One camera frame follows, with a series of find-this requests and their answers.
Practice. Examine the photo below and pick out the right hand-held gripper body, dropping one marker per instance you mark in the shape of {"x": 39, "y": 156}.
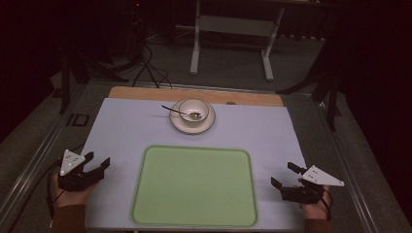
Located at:
{"x": 307, "y": 187}

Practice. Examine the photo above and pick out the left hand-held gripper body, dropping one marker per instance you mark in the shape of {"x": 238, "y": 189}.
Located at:
{"x": 73, "y": 176}

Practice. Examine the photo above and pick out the green tray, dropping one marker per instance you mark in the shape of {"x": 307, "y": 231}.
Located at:
{"x": 194, "y": 186}

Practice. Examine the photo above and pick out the metal spoon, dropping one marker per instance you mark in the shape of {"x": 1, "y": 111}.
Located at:
{"x": 184, "y": 113}

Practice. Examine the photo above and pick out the white saucer plate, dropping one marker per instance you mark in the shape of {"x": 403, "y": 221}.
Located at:
{"x": 192, "y": 126}

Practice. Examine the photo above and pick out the white bowl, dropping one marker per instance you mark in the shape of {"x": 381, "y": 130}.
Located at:
{"x": 194, "y": 110}

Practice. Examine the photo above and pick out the person's left hand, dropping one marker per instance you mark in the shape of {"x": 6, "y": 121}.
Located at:
{"x": 69, "y": 195}

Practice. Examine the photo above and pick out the person's right hand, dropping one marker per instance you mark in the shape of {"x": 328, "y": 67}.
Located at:
{"x": 319, "y": 207}

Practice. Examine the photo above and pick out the white table mat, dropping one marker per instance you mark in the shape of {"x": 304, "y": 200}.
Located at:
{"x": 123, "y": 129}

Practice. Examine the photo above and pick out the black floor socket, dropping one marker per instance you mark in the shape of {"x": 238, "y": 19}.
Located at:
{"x": 78, "y": 119}

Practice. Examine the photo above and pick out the black tripod stand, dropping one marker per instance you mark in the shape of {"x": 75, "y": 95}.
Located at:
{"x": 69, "y": 71}
{"x": 324, "y": 84}

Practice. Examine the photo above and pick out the white metal stand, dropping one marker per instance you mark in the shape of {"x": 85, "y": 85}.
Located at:
{"x": 233, "y": 35}

